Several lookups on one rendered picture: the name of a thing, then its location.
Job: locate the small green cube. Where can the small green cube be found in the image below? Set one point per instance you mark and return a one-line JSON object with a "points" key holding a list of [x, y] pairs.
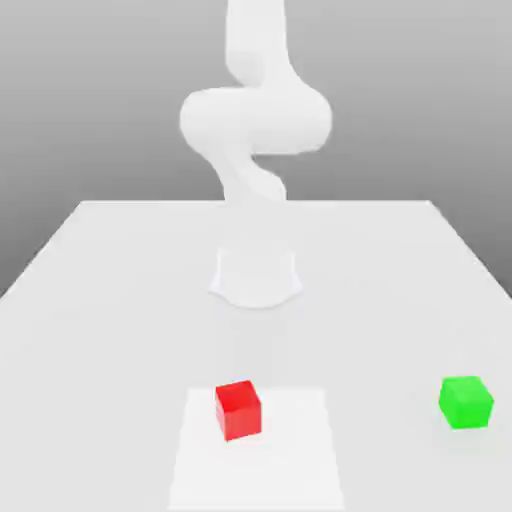
{"points": [[466, 402]]}

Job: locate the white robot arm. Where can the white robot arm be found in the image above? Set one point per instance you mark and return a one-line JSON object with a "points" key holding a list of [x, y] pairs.
{"points": [[256, 120]]}

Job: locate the small red cube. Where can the small red cube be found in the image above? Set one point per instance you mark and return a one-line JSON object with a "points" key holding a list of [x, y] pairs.
{"points": [[238, 412]]}

